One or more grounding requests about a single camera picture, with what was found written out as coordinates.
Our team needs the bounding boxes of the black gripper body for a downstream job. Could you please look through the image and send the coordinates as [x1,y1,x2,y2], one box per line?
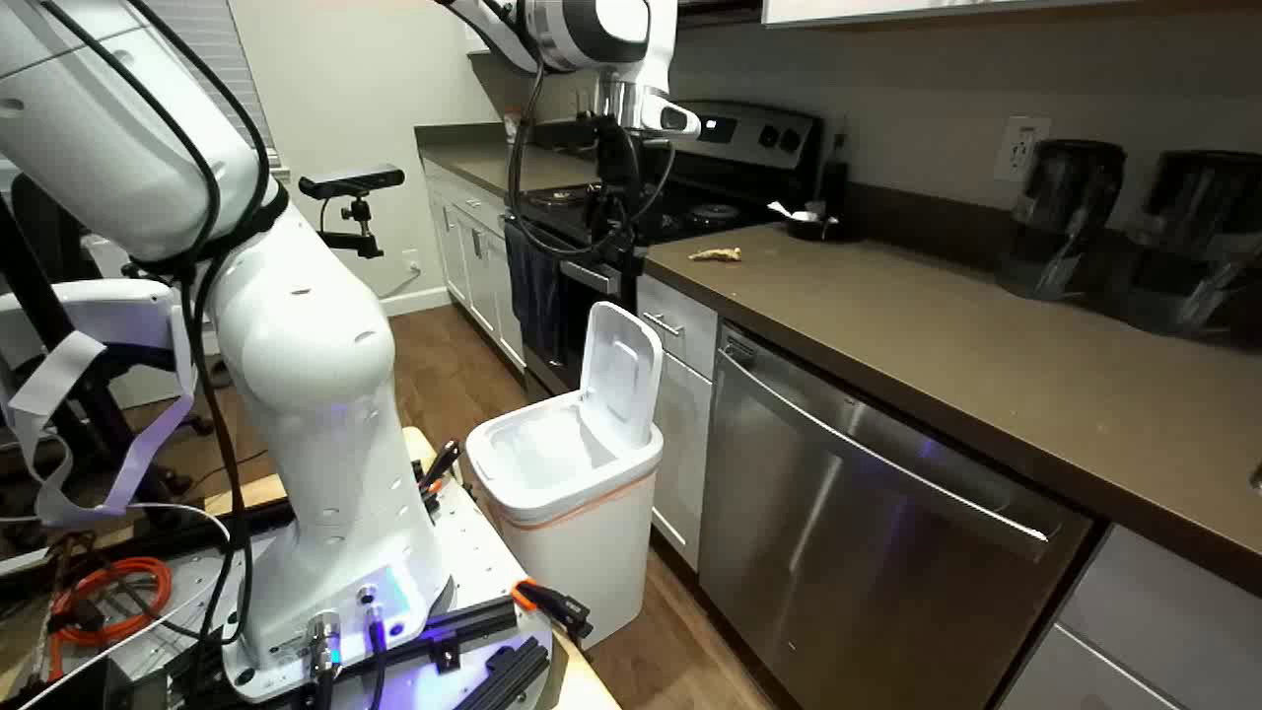
[595,127,669,214]

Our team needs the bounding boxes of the white trash bin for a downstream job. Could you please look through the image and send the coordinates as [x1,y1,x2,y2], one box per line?
[463,298,669,651]

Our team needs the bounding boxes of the dark blue hanging towel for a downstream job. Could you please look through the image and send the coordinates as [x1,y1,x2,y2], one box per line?
[500,215,572,360]

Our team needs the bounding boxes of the black stainless kitchen stove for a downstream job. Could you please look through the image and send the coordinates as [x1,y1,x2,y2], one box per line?
[500,100,830,397]

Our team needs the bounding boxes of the white base cabinets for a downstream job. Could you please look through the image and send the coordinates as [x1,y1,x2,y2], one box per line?
[424,156,529,373]

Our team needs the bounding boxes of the black spoon rest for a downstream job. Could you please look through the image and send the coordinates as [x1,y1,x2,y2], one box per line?
[764,193,859,248]

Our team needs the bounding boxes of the white drawer cabinet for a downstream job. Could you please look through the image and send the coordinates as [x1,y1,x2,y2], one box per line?
[637,273,722,577]

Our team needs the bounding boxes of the stainless steel dishwasher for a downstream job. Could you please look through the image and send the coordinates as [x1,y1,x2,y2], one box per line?
[694,324,1098,710]

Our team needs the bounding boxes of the white upper cabinet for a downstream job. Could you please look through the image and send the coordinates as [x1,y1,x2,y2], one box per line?
[756,0,1262,27]

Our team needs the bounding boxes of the black orange clamp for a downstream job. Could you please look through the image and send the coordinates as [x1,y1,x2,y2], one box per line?
[333,577,601,710]

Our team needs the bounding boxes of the black tripod stand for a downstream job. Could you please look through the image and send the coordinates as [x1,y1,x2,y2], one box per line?
[0,171,153,506]

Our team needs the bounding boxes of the grey white cabinet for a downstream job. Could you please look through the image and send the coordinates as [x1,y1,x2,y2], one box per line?
[993,520,1262,710]

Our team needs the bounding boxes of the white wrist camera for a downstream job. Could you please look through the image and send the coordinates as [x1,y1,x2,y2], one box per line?
[641,93,705,140]

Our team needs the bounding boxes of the black camera on stand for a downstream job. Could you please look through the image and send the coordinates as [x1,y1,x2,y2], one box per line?
[295,163,410,259]

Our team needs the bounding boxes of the orange handled clamp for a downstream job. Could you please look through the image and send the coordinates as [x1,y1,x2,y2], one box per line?
[413,439,466,511]

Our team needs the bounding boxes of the white wall outlet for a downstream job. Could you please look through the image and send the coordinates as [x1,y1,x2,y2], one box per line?
[993,110,1052,184]

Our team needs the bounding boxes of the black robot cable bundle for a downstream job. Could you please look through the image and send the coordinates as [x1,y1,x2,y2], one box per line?
[35,0,295,645]

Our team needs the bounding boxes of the lavender white strap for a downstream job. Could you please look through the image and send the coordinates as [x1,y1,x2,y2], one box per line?
[0,277,204,531]

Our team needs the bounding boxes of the orange coiled cable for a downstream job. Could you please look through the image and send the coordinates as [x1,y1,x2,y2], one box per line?
[44,551,176,651]

